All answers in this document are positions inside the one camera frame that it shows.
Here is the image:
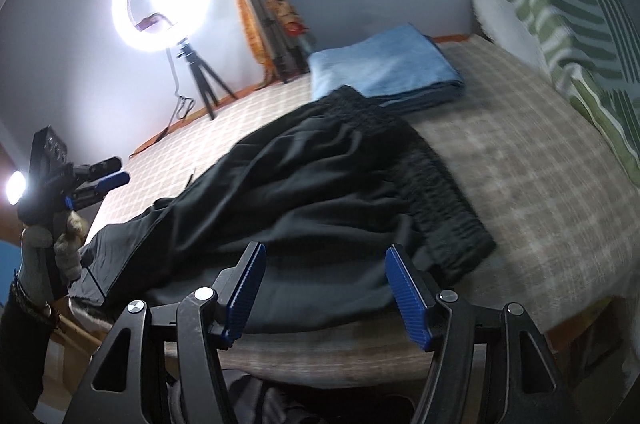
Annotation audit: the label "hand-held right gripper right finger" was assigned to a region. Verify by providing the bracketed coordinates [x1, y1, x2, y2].
[385, 244, 596, 424]

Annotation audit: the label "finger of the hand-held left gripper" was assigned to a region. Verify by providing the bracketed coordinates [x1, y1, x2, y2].
[65, 171, 131, 211]
[74, 157, 123, 186]

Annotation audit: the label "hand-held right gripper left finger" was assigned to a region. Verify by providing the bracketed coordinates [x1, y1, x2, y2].
[62, 241, 268, 424]

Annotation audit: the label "black pants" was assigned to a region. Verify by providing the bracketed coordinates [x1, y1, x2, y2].
[67, 85, 497, 335]

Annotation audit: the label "person's left forearm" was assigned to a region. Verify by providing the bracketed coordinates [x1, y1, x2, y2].
[0, 271, 63, 412]

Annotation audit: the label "person's left hand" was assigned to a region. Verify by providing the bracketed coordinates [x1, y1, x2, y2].
[19, 209, 94, 305]

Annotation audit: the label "dark cloth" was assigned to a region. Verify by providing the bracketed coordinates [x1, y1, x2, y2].
[167, 368, 417, 424]

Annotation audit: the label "checked bed sheet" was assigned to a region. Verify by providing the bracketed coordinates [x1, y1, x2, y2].
[67, 35, 640, 386]

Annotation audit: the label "folded black tripod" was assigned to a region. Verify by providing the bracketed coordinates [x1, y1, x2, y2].
[241, 0, 311, 84]

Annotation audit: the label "folded blue towel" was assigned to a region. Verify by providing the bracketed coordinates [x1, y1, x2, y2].
[307, 22, 467, 114]

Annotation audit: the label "green striped pillow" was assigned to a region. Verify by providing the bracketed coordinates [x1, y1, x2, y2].
[460, 0, 640, 186]

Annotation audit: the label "grey ring light cable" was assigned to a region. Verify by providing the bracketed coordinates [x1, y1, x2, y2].
[156, 46, 197, 140]

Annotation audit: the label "phone in ring light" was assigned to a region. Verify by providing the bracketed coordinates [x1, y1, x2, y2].
[135, 12, 177, 33]

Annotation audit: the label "orange wooden bed frame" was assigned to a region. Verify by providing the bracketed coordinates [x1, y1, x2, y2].
[129, 32, 472, 160]

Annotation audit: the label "white ring light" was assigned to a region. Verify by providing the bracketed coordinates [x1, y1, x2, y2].
[111, 0, 213, 55]

